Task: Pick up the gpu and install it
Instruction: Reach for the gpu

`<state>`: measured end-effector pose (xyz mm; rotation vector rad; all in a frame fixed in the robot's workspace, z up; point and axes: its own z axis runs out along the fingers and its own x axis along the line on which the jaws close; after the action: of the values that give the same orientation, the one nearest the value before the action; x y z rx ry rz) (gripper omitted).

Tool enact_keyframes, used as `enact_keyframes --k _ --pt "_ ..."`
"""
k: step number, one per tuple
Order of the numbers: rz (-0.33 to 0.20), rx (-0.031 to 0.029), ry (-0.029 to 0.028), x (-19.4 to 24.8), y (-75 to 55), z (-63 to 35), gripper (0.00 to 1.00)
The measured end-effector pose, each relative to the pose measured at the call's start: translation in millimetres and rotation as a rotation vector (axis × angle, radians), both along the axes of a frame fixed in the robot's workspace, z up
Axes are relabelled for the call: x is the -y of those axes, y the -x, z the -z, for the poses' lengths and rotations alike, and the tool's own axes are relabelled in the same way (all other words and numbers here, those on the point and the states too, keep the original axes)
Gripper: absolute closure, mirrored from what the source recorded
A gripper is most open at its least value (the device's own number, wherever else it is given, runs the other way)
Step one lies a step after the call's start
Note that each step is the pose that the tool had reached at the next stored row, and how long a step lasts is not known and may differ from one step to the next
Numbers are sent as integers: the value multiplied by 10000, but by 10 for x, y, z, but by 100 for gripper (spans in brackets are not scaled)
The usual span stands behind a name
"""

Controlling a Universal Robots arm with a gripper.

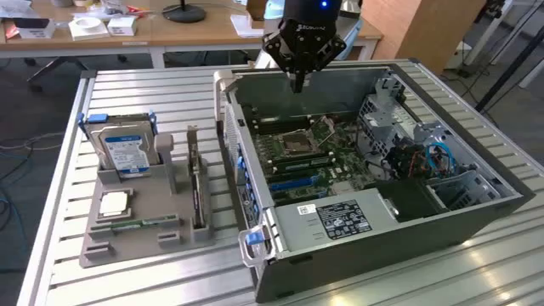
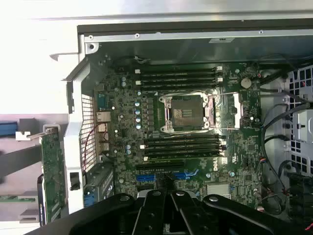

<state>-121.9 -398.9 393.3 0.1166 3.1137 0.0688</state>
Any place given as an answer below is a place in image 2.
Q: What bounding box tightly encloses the CPU socket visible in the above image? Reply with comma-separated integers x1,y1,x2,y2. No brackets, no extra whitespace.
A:
158,94,216,135

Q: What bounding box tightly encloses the black connector bundle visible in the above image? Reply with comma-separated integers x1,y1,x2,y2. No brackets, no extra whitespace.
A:
286,171,313,217

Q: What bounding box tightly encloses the black intrusion switch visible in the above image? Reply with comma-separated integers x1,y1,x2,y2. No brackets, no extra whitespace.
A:
69,172,81,191

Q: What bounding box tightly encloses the silver double port block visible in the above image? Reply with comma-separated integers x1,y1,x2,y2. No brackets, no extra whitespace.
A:
94,123,110,156

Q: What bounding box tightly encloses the green motherboard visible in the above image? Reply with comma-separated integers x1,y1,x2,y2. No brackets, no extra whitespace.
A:
94,60,265,218

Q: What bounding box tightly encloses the red and black twisted wire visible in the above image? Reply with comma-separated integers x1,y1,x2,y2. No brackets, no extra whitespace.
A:
81,123,109,173

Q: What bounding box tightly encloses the black and grey PC case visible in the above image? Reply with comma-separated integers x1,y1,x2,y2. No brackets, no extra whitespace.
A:
50,18,313,235

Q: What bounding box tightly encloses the teal serial port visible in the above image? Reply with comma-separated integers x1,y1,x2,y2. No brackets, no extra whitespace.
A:
97,91,109,110

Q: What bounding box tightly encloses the loose green RAM stick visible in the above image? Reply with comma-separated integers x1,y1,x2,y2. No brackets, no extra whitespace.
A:
0,195,42,203

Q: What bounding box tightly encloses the metal socket cover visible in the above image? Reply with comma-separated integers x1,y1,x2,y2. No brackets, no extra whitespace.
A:
213,92,243,130

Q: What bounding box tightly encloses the perforated metal drive cage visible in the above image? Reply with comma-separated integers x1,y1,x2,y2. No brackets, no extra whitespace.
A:
283,65,313,177

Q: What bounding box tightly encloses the blue disk carrier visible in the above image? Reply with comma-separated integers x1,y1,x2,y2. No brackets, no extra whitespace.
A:
0,121,18,135

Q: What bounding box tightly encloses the silver chipset heatsink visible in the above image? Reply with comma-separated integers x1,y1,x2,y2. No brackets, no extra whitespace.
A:
206,183,230,197

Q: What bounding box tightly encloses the blue slot retention clip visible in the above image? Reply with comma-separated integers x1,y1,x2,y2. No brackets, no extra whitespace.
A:
84,191,95,209

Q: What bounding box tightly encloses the blue expansion slot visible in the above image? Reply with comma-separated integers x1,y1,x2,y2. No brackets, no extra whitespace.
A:
136,172,199,184

